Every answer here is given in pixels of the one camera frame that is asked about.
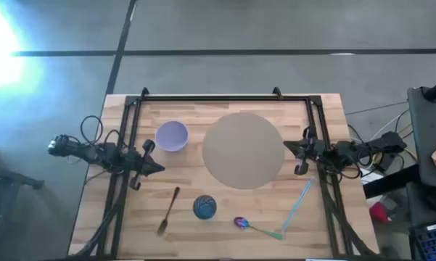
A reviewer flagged red object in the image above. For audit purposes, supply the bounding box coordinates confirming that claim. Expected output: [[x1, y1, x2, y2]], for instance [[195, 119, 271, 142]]
[[369, 201, 391, 223]]

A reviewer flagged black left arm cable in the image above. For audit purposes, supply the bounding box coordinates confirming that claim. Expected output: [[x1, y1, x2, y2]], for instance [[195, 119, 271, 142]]
[[79, 115, 131, 166]]

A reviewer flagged white paper sheet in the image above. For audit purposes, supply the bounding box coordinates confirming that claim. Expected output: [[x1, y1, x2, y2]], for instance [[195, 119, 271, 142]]
[[360, 168, 384, 186]]

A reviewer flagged iridescent spoon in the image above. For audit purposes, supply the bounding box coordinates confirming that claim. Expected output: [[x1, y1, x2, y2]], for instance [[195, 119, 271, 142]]
[[233, 216, 284, 241]]

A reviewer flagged lavender bowl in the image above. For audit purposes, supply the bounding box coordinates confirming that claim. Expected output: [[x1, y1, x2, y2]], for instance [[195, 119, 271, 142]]
[[155, 120, 189, 152]]

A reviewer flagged white floor cable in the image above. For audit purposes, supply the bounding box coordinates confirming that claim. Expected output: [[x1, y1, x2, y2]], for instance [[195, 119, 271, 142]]
[[369, 108, 410, 142]]

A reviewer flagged thin grey floor cable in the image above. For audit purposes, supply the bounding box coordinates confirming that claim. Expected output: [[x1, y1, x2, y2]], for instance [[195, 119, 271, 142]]
[[344, 101, 409, 116]]

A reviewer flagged grey side table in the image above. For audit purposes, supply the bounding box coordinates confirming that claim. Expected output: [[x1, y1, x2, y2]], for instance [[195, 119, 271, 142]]
[[407, 86, 436, 190]]

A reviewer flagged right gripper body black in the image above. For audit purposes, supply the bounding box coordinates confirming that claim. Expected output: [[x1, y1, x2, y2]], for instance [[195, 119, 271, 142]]
[[293, 125, 318, 177]]

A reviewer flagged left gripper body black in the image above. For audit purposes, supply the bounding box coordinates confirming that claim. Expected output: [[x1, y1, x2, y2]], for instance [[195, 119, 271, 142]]
[[128, 138, 157, 191]]

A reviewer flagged black power box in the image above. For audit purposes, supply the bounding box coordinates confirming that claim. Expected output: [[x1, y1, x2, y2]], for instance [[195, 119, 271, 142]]
[[373, 152, 397, 173]]

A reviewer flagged black tripod stand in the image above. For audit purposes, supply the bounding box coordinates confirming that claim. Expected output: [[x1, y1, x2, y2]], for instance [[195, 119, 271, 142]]
[[0, 144, 45, 261]]

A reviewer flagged black aluminium rig frame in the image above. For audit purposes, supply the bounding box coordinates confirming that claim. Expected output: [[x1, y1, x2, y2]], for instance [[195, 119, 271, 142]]
[[74, 86, 377, 260]]

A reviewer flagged dark metal fork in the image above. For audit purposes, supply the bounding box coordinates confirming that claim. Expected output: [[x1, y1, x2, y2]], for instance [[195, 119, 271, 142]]
[[156, 186, 181, 236]]

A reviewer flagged black keyboard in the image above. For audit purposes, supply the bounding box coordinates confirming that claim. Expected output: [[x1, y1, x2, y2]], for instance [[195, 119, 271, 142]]
[[409, 219, 436, 261]]

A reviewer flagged light blue straw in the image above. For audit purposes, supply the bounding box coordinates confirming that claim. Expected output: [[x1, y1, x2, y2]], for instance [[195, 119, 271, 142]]
[[281, 175, 316, 235]]

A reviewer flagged black support beam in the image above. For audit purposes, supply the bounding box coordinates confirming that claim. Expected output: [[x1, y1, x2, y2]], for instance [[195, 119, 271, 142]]
[[362, 165, 421, 199]]

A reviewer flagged yellow floor cable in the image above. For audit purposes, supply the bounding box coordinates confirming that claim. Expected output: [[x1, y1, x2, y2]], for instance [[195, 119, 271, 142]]
[[395, 123, 418, 162]]

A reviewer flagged round beige placemat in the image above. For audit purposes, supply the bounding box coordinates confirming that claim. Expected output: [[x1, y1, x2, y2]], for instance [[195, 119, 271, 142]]
[[202, 112, 286, 191]]

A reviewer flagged blue patterned cup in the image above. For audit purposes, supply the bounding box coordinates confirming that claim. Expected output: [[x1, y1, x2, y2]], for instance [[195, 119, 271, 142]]
[[192, 194, 218, 220]]

